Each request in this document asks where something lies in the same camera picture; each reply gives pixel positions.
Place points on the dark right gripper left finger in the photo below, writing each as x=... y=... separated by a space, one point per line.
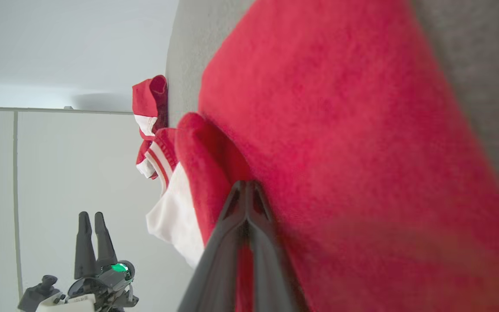
x=219 y=264

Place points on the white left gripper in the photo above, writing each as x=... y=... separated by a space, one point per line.
x=102 y=286

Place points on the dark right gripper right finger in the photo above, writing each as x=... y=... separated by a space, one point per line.
x=269 y=268

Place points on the red Bulls jersey white sleeves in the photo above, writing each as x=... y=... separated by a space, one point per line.
x=340 y=151

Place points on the red shorts white trim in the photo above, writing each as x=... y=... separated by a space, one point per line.
x=147 y=97

